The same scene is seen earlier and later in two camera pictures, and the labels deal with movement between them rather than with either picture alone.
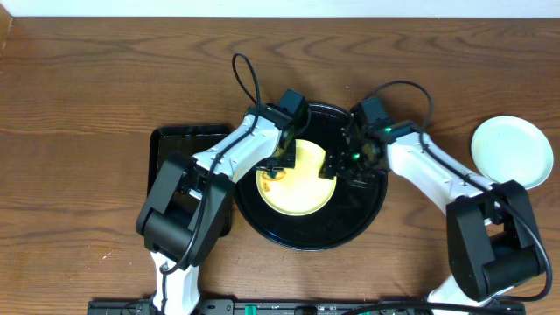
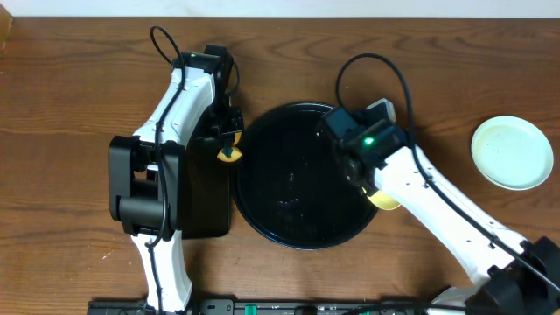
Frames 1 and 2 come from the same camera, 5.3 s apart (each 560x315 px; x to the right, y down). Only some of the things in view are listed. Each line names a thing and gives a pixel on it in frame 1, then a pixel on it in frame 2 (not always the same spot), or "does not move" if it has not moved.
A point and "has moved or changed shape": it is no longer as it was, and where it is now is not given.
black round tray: x=353 y=208 does not move
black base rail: x=299 y=307 does not move
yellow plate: x=301 y=192 to x=381 y=199
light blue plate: x=507 y=148 does not move
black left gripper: x=282 y=157 to x=228 y=132
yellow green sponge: x=280 y=174 has moved or changed shape
